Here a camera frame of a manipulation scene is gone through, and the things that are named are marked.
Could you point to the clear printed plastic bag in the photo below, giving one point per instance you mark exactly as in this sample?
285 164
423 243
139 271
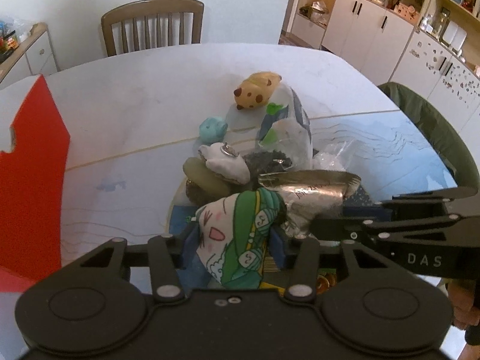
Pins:
286 128

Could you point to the red white storage box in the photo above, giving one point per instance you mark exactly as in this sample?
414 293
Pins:
32 178

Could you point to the white cabinet wall unit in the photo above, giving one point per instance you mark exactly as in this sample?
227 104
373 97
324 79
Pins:
393 40

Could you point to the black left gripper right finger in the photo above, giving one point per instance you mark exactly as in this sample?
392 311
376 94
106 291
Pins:
304 256

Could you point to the green white cartoon pouch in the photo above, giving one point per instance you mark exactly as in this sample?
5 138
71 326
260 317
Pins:
233 234

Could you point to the silver foil snack bag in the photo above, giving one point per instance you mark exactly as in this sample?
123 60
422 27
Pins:
309 194

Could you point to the olive green soft toy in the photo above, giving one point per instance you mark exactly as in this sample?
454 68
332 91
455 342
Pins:
196 171

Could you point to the white plush keychain toy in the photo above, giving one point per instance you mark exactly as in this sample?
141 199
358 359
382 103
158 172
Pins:
223 160

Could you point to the yellow spotted animal toy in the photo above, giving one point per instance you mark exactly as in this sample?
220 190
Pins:
256 90

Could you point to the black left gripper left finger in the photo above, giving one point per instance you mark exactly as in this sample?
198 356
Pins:
103 274

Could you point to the crumpled clear plastic bag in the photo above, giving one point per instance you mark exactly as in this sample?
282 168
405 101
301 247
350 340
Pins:
335 156

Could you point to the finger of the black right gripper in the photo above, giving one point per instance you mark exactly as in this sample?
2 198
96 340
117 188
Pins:
369 231
458 200

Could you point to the brown wooden chair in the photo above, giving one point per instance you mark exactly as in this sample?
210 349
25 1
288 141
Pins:
148 24

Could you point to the white wood sideboard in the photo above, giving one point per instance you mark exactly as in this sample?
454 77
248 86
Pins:
34 56

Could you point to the teal squishy animal toy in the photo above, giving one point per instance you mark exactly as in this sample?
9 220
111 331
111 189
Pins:
212 130

